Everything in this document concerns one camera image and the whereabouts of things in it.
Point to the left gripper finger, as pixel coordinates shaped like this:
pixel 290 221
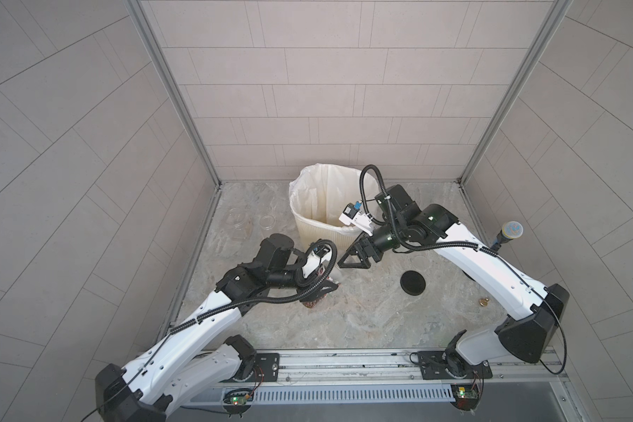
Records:
pixel 313 298
pixel 327 286

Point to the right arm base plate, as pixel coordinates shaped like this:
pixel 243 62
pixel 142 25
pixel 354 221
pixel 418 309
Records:
pixel 435 366

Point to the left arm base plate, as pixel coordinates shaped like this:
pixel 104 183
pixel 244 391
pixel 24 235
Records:
pixel 265 368

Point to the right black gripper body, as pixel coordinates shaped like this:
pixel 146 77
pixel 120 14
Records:
pixel 367 248

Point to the right green circuit board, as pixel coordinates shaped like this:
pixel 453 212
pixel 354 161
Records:
pixel 467 397

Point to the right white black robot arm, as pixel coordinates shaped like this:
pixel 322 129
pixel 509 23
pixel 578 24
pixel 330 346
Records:
pixel 534 311

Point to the white lidded glass jar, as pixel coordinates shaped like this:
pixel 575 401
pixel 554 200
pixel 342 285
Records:
pixel 329 272

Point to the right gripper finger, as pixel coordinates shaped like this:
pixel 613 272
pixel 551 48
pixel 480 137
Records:
pixel 358 262
pixel 361 246

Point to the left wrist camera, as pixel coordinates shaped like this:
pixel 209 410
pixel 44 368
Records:
pixel 318 256

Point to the aluminium mounting rail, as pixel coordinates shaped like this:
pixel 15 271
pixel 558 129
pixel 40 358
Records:
pixel 383 366

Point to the white plastic bin liner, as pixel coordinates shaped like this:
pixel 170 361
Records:
pixel 321 192

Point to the black round jar lid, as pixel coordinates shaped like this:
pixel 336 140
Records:
pixel 413 283

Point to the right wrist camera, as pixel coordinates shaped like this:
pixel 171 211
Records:
pixel 354 215

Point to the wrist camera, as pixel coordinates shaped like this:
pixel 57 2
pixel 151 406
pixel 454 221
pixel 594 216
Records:
pixel 354 215
pixel 318 256

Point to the green circuit board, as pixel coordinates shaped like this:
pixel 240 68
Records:
pixel 238 397
pixel 467 397

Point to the cream woven waste bin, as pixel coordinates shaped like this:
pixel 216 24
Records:
pixel 311 231

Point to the black lidded glass jar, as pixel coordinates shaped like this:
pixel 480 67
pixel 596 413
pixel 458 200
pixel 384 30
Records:
pixel 238 223

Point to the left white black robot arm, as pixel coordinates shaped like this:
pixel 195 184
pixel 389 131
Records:
pixel 153 385

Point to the left green circuit board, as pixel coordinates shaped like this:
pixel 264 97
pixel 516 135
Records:
pixel 238 397

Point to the black stand with round top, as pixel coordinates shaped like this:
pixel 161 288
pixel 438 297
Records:
pixel 509 231

